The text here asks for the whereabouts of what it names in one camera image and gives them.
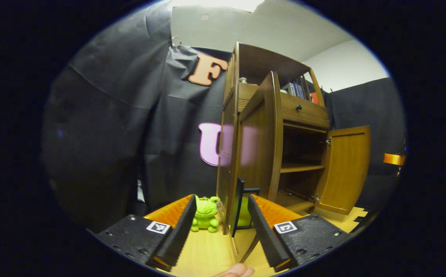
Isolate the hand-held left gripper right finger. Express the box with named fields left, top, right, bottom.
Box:
left=248, top=194, right=352, bottom=273

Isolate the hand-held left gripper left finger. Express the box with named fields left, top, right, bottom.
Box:
left=94, top=194, right=197, bottom=272

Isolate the black door handle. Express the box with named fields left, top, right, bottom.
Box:
left=230, top=177, right=261, bottom=231

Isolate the wooden shoe cabinet door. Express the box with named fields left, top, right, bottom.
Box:
left=314, top=125, right=371, bottom=215
left=229, top=71, right=284, bottom=266

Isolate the wooden double-door shoe cabinet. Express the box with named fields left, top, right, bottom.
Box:
left=216, top=42, right=371, bottom=266

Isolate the green frog toy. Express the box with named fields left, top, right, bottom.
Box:
left=190, top=195, right=222, bottom=233

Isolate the wooden inner shelf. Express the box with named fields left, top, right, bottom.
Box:
left=281, top=164, right=325, bottom=174

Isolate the wooden drawer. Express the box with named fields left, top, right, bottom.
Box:
left=281, top=92, right=330, bottom=129

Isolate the black backdrop cloth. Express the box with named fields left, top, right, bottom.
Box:
left=42, top=2, right=406, bottom=231

